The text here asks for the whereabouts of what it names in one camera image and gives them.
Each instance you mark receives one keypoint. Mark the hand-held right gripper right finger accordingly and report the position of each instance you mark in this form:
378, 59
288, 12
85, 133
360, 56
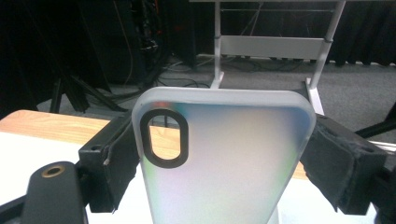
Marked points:
342, 168

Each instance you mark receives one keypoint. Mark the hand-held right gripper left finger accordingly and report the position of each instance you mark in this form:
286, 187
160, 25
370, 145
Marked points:
106, 168

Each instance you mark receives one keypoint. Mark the iridescent phone case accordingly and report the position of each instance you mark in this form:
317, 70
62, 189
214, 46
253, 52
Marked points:
230, 161

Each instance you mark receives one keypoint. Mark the black angled stand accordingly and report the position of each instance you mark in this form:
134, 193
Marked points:
378, 127

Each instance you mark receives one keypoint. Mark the black tripod stand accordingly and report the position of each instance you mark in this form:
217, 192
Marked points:
71, 93

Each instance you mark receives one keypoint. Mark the white metal desk frame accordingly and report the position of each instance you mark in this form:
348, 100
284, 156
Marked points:
271, 47

